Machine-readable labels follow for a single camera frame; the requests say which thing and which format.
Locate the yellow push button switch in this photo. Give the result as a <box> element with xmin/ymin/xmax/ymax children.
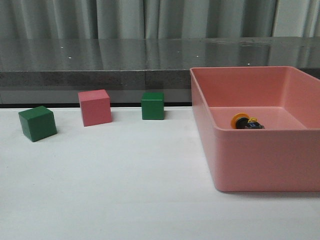
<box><xmin>230</xmin><ymin>112</ymin><xmax>265</xmax><ymax>129</ymax></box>

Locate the green cube right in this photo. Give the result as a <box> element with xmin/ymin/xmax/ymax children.
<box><xmin>141</xmin><ymin>92</ymin><xmax>165</xmax><ymax>120</ymax></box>

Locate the green cube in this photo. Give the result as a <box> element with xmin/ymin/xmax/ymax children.
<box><xmin>141</xmin><ymin>92</ymin><xmax>165</xmax><ymax>120</ymax></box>
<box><xmin>18</xmin><ymin>106</ymin><xmax>58</xmax><ymax>142</ymax></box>

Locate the pink cube centre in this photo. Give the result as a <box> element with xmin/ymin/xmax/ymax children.
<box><xmin>78</xmin><ymin>89</ymin><xmax>112</xmax><ymax>127</ymax></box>

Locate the green cube left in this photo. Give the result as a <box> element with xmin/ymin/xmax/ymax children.
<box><xmin>18</xmin><ymin>106</ymin><xmax>58</xmax><ymax>142</ymax></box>

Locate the grey stone ledge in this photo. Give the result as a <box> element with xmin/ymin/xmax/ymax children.
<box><xmin>0</xmin><ymin>37</ymin><xmax>320</xmax><ymax>107</ymax></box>

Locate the pink plastic bin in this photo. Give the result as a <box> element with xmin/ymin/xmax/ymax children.
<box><xmin>190</xmin><ymin>66</ymin><xmax>320</xmax><ymax>192</ymax></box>

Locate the grey curtain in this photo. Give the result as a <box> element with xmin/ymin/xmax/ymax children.
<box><xmin>0</xmin><ymin>0</ymin><xmax>320</xmax><ymax>39</ymax></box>

